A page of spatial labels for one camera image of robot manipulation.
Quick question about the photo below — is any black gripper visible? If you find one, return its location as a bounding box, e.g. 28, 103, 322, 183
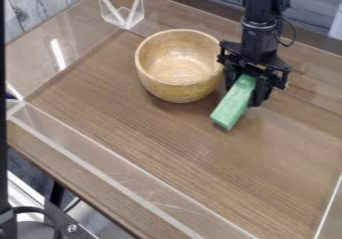
218, 40, 291, 107

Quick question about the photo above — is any green rectangular block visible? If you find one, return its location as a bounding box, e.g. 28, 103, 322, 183
210, 75, 257, 130

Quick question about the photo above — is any brown wooden bowl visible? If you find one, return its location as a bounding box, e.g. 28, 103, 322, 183
135, 29, 223, 103

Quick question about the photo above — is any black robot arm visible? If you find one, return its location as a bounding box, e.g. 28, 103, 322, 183
218, 0, 297, 107

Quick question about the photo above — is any black metal table leg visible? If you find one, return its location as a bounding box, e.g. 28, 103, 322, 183
50, 182, 66, 207

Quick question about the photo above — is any grey metal clamp plate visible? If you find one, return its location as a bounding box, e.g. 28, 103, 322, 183
44, 202, 99, 239

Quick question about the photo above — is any clear acrylic corner bracket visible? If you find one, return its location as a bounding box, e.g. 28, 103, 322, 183
99, 0, 145, 30

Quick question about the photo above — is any clear acrylic front wall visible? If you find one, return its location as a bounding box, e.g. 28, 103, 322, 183
8, 86, 257, 239

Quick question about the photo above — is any black cable loop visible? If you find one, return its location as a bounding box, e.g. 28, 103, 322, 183
11, 205, 62, 239

